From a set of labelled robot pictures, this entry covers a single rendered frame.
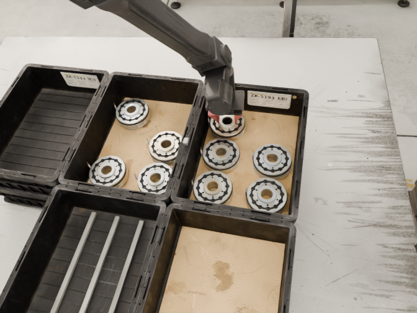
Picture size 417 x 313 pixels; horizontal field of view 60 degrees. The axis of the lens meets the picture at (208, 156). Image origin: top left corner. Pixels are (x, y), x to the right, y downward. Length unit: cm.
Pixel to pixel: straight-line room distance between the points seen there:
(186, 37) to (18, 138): 72
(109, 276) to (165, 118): 49
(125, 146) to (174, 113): 18
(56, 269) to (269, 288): 52
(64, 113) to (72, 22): 196
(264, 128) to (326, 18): 187
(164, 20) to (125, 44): 97
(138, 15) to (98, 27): 240
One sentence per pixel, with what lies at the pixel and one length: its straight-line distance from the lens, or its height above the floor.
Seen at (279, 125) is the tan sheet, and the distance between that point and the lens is 110.
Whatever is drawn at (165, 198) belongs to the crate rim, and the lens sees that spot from 88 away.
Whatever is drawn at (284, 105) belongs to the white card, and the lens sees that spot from 110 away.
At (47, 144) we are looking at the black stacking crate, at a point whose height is 83.
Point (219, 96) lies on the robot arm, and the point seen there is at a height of 108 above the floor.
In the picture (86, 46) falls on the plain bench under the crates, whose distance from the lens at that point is 171.
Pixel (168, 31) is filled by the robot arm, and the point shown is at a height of 128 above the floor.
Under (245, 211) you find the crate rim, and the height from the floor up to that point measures 93.
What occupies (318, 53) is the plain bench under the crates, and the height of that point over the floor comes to 70.
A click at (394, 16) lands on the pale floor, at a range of 300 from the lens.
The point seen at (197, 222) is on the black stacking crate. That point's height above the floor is 87.
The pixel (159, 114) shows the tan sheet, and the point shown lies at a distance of 116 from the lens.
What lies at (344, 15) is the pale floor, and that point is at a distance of 293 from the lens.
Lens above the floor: 170
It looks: 57 degrees down
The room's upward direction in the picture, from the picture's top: 9 degrees counter-clockwise
